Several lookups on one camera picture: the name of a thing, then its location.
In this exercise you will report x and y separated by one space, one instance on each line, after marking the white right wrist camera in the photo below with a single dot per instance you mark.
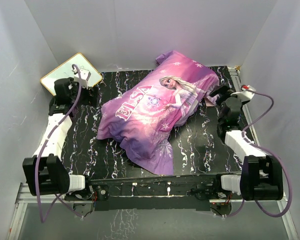
245 94

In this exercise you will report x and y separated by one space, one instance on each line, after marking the small whiteboard wooden frame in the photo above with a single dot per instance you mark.
68 70

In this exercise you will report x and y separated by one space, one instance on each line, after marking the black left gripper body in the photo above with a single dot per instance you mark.
85 99

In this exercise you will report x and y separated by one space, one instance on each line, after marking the black marbled table mat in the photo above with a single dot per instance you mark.
195 147

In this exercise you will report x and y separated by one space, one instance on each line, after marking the aluminium frame rail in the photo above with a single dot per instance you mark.
24 198

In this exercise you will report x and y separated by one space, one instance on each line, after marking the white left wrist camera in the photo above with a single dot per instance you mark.
82 77

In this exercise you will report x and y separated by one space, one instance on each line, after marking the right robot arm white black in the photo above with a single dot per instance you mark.
261 177

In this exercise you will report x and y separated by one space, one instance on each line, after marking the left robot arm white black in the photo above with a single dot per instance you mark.
44 171

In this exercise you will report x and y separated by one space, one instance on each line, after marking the pink purple Elsa pillowcase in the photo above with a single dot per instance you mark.
141 119

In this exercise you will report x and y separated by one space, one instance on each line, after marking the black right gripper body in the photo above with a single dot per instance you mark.
222 100

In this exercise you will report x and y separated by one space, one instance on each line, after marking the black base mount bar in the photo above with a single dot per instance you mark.
195 191

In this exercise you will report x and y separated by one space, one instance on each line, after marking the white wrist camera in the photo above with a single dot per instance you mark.
245 94
82 77

